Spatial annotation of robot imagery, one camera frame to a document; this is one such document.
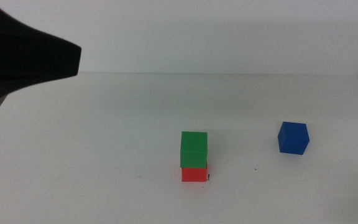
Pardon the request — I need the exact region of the blue cube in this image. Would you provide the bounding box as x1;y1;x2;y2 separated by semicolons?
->
277;121;311;156

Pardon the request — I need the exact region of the green cube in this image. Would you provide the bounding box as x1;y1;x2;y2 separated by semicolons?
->
179;130;209;169

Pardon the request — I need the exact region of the red cube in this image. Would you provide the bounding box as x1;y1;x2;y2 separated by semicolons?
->
181;166;209;183

